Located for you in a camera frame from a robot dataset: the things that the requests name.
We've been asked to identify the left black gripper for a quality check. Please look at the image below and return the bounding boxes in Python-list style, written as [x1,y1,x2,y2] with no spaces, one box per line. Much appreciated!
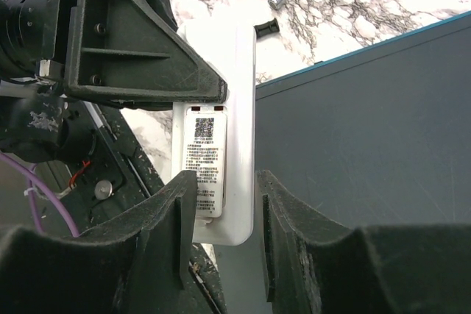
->
[40,0,227,108]

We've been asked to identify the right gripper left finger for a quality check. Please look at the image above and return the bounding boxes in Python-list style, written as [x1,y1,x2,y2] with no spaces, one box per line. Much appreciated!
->
[1,171,197,313]

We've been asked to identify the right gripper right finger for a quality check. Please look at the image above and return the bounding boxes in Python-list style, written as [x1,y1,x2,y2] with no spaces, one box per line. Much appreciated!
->
[255,171,470,313]

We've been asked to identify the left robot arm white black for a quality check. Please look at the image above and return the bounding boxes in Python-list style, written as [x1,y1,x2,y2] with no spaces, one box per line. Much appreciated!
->
[1,0,227,163]

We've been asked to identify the dark flat metal box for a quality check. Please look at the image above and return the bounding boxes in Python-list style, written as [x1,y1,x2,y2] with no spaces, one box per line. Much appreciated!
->
[216,13,470,313]

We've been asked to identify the black T-handle tool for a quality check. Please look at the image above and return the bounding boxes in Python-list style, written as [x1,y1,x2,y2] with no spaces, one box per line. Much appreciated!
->
[254,18,280,40]

